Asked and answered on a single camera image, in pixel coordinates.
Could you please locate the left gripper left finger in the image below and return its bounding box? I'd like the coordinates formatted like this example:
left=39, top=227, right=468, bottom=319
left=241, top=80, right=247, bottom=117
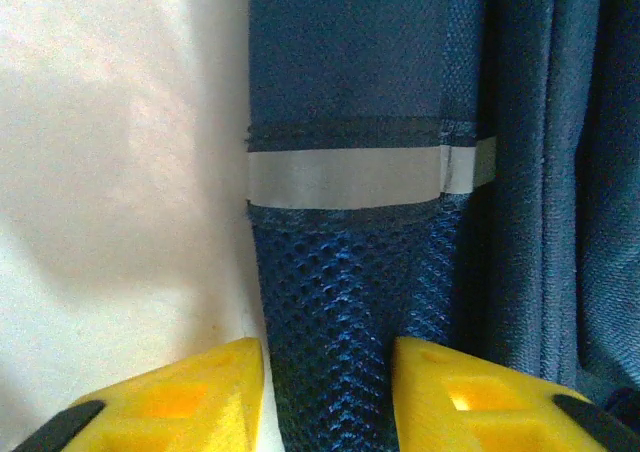
left=9, top=336, right=266, bottom=452

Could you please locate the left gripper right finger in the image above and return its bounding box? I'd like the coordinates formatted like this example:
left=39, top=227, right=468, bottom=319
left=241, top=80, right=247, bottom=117
left=392, top=335, right=640, bottom=452

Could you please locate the navy blue backpack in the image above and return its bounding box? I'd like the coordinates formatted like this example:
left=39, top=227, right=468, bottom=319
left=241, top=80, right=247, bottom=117
left=244, top=0, right=640, bottom=452

